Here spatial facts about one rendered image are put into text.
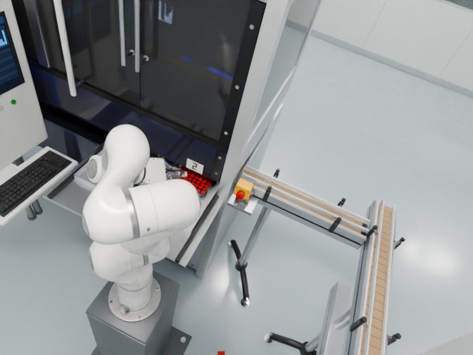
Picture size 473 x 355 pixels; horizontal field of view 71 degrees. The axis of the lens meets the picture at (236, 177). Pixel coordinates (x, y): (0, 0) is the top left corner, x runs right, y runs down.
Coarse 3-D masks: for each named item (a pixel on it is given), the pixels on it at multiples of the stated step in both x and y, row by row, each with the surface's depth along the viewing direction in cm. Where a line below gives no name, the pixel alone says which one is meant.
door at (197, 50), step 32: (160, 0) 111; (192, 0) 107; (224, 0) 103; (160, 32) 119; (192, 32) 114; (224, 32) 110; (160, 64) 127; (192, 64) 122; (224, 64) 117; (160, 96) 138; (192, 96) 132; (224, 96) 126; (192, 128) 142
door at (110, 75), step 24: (48, 0) 128; (72, 0) 124; (96, 0) 120; (48, 24) 136; (72, 24) 131; (96, 24) 127; (48, 48) 145; (72, 48) 139; (96, 48) 134; (96, 72) 143; (120, 72) 138; (120, 96) 147
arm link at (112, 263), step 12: (96, 252) 92; (108, 252) 92; (120, 252) 93; (96, 264) 92; (108, 264) 92; (120, 264) 93; (132, 264) 95; (108, 276) 94; (120, 276) 98; (132, 276) 104; (144, 276) 107; (132, 288) 107
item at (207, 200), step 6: (168, 174) 166; (174, 174) 168; (216, 186) 169; (210, 192) 165; (216, 192) 164; (204, 198) 162; (210, 198) 163; (204, 204) 160; (204, 210) 153; (198, 216) 154; (186, 228) 145; (192, 228) 145
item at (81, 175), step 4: (100, 152) 164; (152, 156) 173; (156, 156) 174; (80, 168) 154; (84, 168) 157; (76, 172) 152; (80, 172) 155; (84, 172) 158; (76, 176) 151; (80, 176) 155; (84, 176) 156; (80, 180) 152; (84, 180) 151; (88, 180) 155; (84, 184) 153; (88, 184) 152; (92, 184) 150; (96, 184) 154; (136, 184) 155
